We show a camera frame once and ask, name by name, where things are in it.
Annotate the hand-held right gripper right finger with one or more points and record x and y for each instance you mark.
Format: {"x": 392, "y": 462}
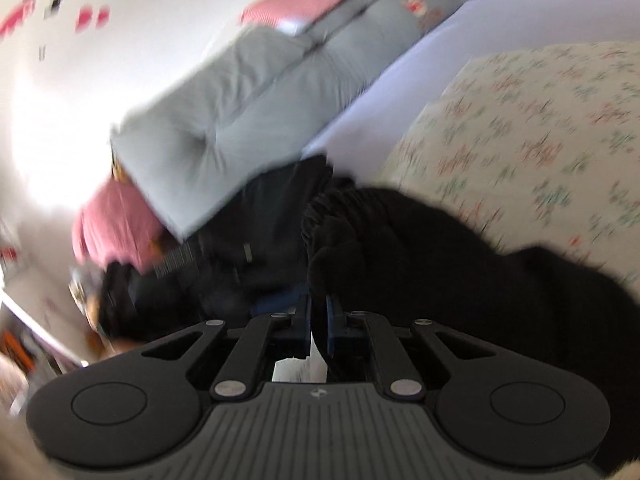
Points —
{"x": 332, "y": 327}

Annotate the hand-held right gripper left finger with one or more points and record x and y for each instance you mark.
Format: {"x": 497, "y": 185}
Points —
{"x": 304, "y": 325}

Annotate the black pants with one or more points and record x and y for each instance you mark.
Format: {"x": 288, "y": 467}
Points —
{"x": 450, "y": 270}

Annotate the folded black garment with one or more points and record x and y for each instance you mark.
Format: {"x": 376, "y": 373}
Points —
{"x": 225, "y": 270}

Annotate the pink cloth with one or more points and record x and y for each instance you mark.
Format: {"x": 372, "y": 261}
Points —
{"x": 115, "y": 225}

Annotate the grey tufted cushion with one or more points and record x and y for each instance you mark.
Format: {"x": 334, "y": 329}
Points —
{"x": 225, "y": 125}

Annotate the floral blanket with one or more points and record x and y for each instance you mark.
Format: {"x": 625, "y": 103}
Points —
{"x": 525, "y": 135}

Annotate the purple bed sheet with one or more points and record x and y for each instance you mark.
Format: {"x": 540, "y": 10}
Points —
{"x": 500, "y": 25}

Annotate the pink wall stickers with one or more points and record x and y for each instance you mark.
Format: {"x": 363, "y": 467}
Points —
{"x": 90, "y": 15}

